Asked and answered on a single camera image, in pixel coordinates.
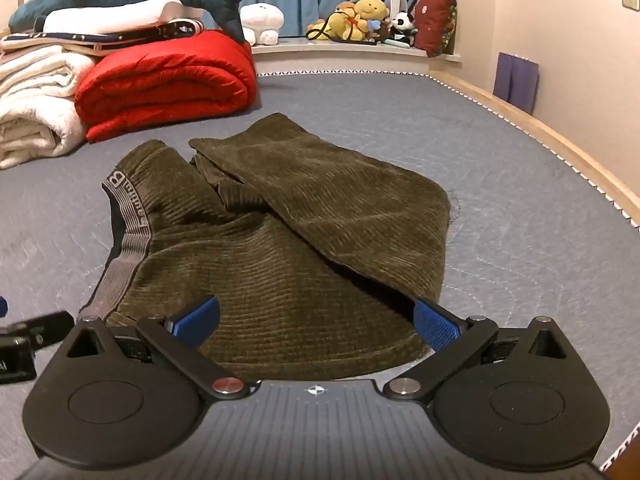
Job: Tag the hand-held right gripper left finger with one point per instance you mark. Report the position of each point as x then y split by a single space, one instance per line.
197 321

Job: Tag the white long-eared plush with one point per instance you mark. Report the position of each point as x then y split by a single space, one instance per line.
397 2

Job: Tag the white window sill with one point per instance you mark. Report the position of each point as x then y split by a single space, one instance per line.
350 57

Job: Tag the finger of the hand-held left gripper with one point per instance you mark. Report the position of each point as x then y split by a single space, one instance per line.
47 327

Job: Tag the white mushroom plush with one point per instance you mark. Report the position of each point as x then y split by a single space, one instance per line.
261 22

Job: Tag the brown towel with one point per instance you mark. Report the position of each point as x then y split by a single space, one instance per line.
300 270

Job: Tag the purple box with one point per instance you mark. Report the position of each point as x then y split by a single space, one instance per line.
515 82

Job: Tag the red cushion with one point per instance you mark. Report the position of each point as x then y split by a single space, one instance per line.
435 22

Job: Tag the wooden bed frame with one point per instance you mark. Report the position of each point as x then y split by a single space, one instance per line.
550 140

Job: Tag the red folded quilt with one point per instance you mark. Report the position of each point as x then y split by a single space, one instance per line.
165 80

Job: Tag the white folded fleece blanket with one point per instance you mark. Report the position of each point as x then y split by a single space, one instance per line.
30 110

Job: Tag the yellow plush doll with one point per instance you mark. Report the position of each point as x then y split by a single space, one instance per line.
342 25

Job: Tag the navy patterned folded cloth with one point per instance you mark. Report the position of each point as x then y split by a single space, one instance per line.
100 39

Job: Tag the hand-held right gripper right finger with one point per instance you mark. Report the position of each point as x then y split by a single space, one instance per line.
436 329

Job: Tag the white pillow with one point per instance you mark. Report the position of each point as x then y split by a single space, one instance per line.
110 15

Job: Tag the yellow round-headed plush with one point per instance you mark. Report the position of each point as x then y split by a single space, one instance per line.
372 9

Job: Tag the panda plush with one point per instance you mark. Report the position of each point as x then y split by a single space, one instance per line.
404 27

